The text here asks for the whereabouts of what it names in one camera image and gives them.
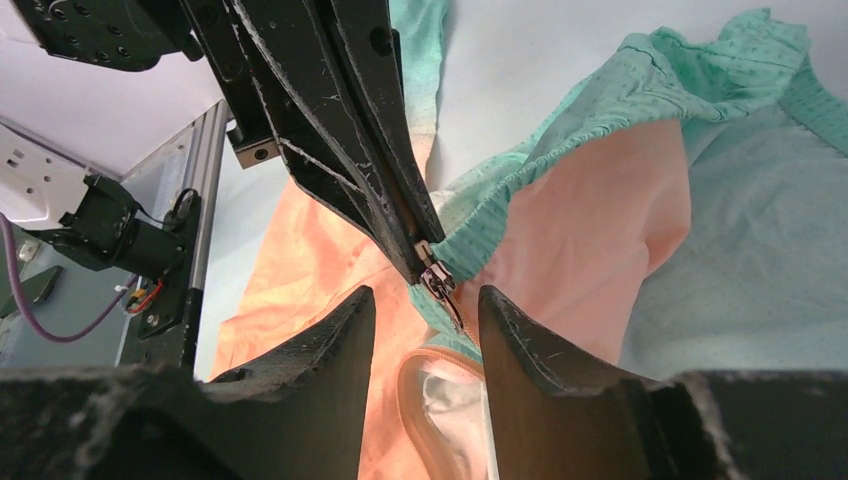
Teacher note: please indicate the aluminium frame rail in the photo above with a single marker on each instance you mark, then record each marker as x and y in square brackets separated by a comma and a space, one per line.
[184, 172]

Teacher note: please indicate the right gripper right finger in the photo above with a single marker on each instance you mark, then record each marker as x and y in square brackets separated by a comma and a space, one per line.
[559, 412]

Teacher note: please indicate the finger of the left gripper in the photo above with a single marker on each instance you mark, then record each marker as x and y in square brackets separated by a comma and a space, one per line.
[329, 78]
[215, 26]

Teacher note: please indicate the silver zipper slider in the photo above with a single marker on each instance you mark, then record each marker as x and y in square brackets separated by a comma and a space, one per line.
[439, 282]

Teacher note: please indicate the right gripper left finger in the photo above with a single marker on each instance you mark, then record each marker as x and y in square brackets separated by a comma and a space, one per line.
[295, 412]

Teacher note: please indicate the teal and orange jacket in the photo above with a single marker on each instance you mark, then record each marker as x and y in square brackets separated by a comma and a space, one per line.
[684, 207]

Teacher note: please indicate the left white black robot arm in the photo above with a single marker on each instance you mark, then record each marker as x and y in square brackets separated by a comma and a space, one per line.
[94, 220]

